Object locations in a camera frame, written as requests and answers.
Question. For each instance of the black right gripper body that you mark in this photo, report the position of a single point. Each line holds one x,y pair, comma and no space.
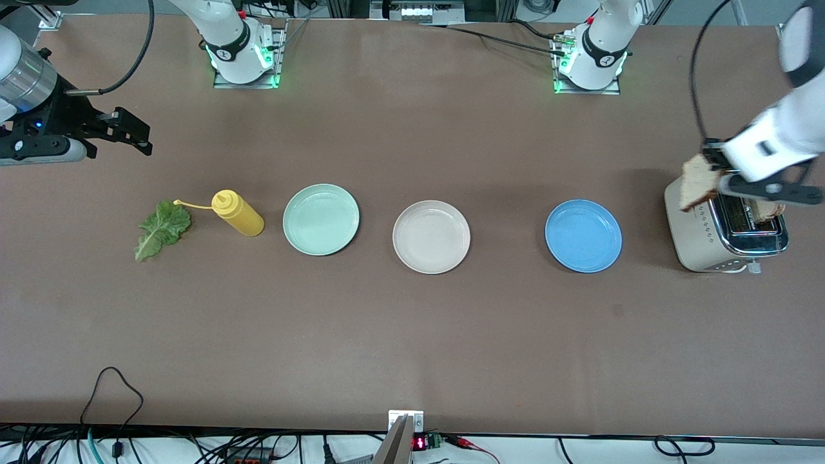
62,115

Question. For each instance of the brown crust bread slice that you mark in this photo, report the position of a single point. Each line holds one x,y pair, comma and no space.
767,209
697,183

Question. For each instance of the green lettuce leaf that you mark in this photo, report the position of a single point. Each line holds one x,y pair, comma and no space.
161,229

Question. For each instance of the yellow mustard squeeze bottle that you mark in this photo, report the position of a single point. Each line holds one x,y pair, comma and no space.
242,219

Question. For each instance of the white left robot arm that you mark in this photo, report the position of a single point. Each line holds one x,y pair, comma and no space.
606,38

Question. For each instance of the blue plate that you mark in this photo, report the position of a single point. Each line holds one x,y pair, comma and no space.
583,236

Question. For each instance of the pale green plate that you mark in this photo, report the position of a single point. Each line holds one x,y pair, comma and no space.
320,219

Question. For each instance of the beige plate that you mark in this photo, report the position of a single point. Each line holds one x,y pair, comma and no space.
430,237

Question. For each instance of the cream and chrome toaster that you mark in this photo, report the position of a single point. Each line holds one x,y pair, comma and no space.
693,238

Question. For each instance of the black device with lit panel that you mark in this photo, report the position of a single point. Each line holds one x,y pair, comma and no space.
422,11

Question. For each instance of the red clip lead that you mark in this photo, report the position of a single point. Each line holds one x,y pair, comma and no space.
464,441

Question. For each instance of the grey metal bar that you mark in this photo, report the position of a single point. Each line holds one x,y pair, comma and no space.
394,448

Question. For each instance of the red LED display module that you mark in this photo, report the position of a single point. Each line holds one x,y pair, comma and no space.
419,443

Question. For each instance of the aluminium frame corner bracket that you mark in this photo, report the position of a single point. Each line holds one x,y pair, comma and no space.
50,20

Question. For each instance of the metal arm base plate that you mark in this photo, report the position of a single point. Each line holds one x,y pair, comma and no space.
590,92
279,64

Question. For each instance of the small silver metal bracket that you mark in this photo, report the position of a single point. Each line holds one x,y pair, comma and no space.
394,419

